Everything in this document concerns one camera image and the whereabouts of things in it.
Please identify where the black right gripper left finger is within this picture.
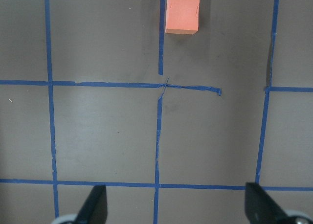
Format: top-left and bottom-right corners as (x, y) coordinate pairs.
(75, 185), (108, 224)

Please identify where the orange foam cube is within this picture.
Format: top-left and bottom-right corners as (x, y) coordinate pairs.
(165, 0), (200, 35)

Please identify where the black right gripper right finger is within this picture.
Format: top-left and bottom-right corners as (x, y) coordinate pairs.
(245, 182), (287, 224)

